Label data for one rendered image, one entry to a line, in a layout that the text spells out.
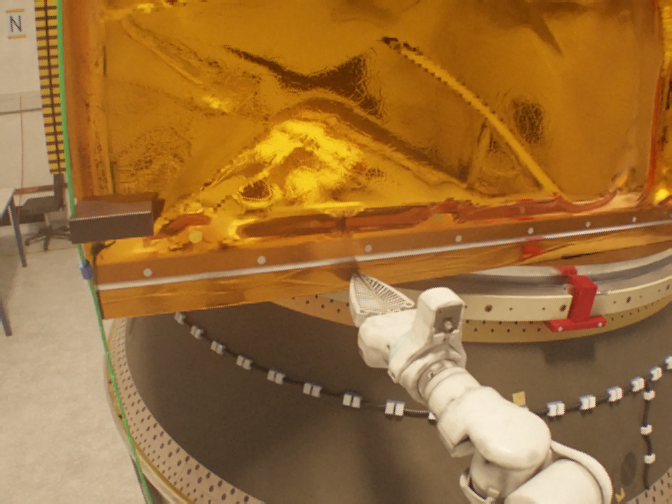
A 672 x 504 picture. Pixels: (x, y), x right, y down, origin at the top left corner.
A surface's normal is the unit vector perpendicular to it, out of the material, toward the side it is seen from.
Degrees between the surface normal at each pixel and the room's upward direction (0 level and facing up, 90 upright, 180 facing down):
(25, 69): 90
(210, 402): 62
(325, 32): 84
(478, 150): 89
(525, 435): 3
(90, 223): 90
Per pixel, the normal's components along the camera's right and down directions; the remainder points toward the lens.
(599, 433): 0.24, -0.07
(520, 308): 0.00, 0.40
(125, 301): 0.33, 0.39
